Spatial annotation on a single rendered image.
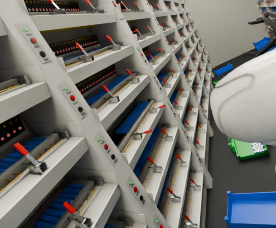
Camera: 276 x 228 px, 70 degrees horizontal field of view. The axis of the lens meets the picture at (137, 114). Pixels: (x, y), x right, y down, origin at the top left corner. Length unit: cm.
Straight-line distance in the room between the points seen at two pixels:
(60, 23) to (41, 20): 8
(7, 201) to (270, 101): 51
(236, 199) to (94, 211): 102
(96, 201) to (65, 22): 64
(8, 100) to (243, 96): 48
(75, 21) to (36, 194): 65
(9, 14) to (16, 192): 46
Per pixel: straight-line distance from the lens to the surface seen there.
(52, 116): 67
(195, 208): 130
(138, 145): 85
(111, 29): 126
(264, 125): 33
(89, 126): 66
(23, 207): 51
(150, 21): 190
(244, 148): 176
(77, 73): 73
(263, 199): 144
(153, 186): 92
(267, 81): 32
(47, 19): 79
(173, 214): 105
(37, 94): 60
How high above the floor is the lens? 105
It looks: 14 degrees down
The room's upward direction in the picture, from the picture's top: 31 degrees counter-clockwise
